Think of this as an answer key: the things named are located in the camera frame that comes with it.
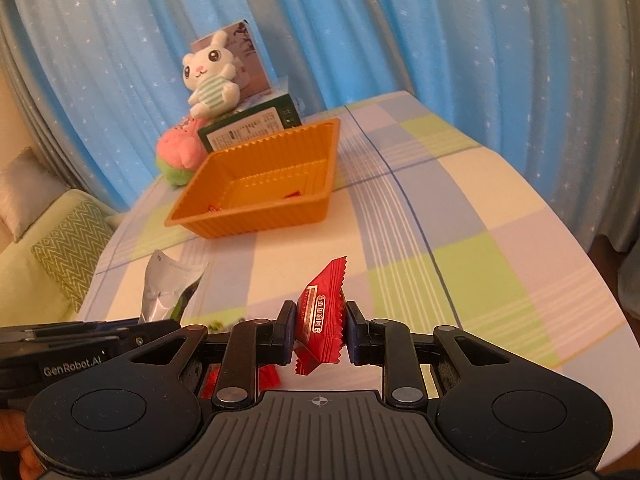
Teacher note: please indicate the clear dark-print snack packet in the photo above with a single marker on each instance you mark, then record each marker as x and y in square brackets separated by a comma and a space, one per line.
[240, 321]

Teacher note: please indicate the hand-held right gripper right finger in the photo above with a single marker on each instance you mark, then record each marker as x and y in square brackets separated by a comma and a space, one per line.
[353, 335]

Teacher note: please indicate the green chevron pillow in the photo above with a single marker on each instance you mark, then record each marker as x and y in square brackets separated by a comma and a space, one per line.
[70, 255]

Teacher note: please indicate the blue star curtain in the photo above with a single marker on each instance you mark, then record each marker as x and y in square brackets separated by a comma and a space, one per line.
[375, 25]

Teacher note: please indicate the orange plastic tray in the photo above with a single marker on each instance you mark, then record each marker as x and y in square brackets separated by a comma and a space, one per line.
[280, 205]

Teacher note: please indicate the grey curtain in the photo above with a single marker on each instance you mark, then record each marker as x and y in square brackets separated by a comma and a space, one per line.
[45, 110]
[600, 170]

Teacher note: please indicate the white bunny plush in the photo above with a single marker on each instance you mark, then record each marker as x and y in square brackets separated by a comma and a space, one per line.
[210, 80]

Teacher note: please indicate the green and silver snack packet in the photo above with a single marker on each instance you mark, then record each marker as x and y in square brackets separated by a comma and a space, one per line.
[167, 280]

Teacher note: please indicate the pink starfish plush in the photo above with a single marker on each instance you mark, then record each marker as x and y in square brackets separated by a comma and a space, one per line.
[177, 152]

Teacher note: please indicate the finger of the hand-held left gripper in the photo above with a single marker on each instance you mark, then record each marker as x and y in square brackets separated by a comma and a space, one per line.
[150, 331]

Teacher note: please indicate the person's left hand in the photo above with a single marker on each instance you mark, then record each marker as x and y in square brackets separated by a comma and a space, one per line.
[17, 440]

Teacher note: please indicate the grey pillow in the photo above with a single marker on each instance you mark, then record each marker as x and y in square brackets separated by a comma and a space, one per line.
[25, 190]

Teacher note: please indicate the checked tablecloth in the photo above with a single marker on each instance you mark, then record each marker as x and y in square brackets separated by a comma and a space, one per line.
[450, 240]

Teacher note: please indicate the green sofa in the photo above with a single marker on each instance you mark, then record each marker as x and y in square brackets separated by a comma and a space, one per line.
[30, 280]

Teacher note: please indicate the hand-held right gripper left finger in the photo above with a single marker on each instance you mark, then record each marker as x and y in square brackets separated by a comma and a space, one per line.
[286, 334]

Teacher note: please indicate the green cardboard box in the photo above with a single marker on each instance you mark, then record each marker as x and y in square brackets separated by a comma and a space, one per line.
[250, 127]

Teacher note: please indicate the brown printed box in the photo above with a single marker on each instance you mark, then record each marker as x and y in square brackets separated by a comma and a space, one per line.
[255, 60]

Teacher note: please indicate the yellow snack packet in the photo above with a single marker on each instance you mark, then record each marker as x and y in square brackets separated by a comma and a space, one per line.
[216, 325]

